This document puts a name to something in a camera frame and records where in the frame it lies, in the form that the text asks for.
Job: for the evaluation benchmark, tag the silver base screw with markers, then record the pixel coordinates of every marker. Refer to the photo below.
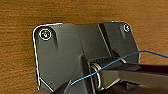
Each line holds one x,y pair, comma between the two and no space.
45,33
126,27

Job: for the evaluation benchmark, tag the silver cylindrical base hub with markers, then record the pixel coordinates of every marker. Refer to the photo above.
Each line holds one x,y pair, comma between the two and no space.
96,75

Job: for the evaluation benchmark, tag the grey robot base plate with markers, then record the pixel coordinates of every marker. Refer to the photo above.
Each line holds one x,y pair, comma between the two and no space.
56,56

